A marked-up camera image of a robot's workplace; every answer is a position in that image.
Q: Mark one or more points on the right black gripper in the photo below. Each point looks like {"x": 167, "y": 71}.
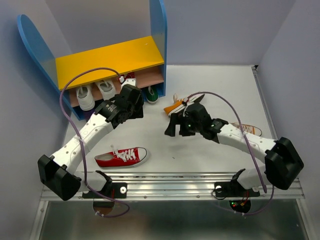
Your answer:
{"x": 178, "y": 118}

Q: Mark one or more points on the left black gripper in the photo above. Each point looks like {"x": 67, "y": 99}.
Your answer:
{"x": 138, "y": 112}

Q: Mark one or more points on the orange sneaker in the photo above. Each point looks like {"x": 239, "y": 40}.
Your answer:
{"x": 248, "y": 128}
{"x": 179, "y": 103}

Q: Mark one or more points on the green sneaker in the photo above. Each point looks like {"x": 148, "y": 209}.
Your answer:
{"x": 151, "y": 95}

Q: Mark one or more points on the red sneaker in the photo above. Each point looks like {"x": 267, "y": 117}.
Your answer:
{"x": 122, "y": 158}
{"x": 129, "y": 75}

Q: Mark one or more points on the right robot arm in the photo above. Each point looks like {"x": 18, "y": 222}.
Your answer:
{"x": 281, "y": 161}

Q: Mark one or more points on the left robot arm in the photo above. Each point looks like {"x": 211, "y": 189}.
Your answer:
{"x": 59, "y": 172}

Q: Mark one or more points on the blue yellow shoe shelf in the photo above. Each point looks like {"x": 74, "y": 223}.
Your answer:
{"x": 146, "y": 57}

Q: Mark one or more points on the white sneaker right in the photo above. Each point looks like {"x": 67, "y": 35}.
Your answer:
{"x": 106, "y": 88}

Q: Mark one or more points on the white sneaker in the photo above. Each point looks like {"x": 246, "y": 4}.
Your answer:
{"x": 106, "y": 88}
{"x": 85, "y": 97}

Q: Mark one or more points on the purple sneaker left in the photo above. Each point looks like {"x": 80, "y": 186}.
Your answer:
{"x": 88, "y": 114}

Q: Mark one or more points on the white sneaker left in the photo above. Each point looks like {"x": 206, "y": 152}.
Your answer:
{"x": 85, "y": 97}

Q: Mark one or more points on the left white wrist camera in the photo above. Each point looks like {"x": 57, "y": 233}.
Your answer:
{"x": 129, "y": 81}

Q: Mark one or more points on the aluminium rail frame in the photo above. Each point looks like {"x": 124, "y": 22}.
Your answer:
{"x": 170, "y": 194}

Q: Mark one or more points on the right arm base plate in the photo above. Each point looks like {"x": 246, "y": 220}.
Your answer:
{"x": 228, "y": 189}

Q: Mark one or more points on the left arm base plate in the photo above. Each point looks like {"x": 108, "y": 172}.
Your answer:
{"x": 114, "y": 190}

